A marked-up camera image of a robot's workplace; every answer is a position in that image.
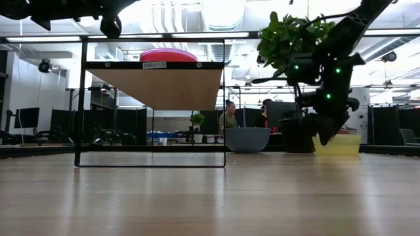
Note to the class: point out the orange bowl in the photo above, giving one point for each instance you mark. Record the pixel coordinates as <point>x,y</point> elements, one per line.
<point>167,59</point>

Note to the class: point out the small plant in white pot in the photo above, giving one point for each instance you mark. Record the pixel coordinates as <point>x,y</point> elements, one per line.
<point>197,118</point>

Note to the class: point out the black overhead frame beam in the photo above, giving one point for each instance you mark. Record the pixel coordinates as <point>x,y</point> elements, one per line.
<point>254,34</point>

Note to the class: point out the blue box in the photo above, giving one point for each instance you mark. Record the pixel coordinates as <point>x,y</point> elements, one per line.
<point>160,134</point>

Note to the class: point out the white shelf label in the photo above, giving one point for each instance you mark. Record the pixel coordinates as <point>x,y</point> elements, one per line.
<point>154,65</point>

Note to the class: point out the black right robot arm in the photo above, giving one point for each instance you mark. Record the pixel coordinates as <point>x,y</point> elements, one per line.
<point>348,32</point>

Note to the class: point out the black wall-side monitor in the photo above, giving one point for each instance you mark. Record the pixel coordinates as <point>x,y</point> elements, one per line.
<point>28,117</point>

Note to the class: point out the dark desk monitor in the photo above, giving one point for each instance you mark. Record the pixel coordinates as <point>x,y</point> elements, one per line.
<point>282,113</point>

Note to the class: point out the green leafy potted tree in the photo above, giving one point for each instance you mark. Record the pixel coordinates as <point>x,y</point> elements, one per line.
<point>279,39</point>

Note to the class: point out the grey office chair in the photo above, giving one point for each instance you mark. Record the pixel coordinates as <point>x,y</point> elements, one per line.
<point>408,136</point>

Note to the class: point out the person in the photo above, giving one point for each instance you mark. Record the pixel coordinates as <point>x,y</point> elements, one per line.
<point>262,119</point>
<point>229,121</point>

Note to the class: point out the yellow bowl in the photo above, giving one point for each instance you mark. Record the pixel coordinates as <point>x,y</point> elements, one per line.
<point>344,145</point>

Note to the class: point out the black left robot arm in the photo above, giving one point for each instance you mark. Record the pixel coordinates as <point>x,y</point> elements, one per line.
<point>65,8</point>

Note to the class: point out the black partition screen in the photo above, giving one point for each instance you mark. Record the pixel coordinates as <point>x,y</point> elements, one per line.
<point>131,124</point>
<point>384,124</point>

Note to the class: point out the wooden shelf with black frame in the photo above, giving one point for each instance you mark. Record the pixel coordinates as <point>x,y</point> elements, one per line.
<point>157,88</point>

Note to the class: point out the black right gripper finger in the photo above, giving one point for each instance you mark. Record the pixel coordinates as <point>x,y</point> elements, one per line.
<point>328,134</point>

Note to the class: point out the white cup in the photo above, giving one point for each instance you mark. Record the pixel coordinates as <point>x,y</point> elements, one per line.
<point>163,141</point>

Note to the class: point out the black plant pot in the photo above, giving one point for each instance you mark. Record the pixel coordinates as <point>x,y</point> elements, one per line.
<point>292,137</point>

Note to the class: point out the blue bowl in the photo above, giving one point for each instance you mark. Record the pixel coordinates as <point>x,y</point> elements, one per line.
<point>247,139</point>

